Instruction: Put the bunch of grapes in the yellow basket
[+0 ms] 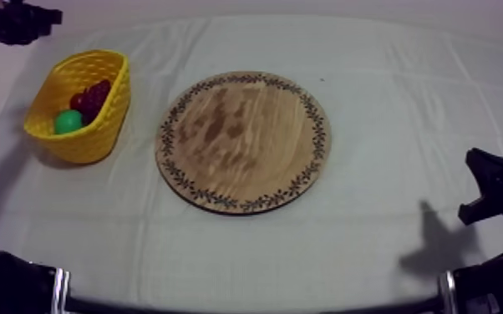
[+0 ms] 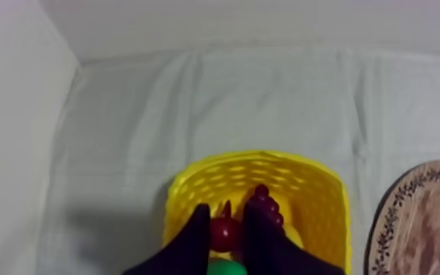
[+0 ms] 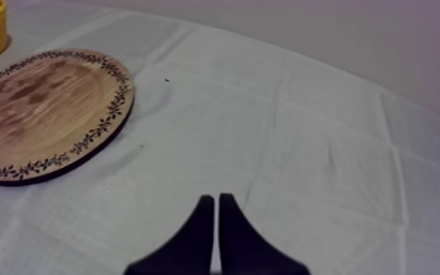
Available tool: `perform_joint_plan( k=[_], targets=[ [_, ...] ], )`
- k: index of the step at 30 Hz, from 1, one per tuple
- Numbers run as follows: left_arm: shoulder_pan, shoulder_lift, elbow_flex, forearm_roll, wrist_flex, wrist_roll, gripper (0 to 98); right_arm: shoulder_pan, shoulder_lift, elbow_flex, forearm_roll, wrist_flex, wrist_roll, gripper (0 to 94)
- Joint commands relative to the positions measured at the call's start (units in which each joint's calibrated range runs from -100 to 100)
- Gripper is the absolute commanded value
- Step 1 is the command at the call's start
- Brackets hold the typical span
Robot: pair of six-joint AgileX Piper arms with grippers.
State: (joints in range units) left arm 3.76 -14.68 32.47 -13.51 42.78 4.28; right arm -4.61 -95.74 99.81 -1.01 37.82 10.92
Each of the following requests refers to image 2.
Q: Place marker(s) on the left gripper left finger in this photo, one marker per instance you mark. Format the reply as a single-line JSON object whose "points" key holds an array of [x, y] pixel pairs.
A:
{"points": [[187, 249]]}

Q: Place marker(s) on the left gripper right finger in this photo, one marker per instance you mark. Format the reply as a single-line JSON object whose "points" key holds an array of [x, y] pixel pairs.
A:
{"points": [[266, 249]]}

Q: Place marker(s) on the purple toy grapes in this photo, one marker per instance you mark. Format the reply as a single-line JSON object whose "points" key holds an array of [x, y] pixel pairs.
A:
{"points": [[270, 207]]}

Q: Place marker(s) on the yellow plastic basket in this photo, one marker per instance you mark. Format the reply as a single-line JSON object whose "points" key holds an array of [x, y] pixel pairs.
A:
{"points": [[319, 215]]}

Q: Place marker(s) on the round wooden board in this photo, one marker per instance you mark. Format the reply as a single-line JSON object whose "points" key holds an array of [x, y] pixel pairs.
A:
{"points": [[423, 222]]}

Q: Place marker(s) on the yellow toy banana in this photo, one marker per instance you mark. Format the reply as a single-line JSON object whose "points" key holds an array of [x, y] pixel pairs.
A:
{"points": [[293, 236]]}

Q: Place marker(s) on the small red fruit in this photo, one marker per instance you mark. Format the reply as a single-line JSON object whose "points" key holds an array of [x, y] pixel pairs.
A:
{"points": [[224, 232]]}

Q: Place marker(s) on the green toy pear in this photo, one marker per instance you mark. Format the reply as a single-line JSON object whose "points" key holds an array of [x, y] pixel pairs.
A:
{"points": [[225, 268]]}

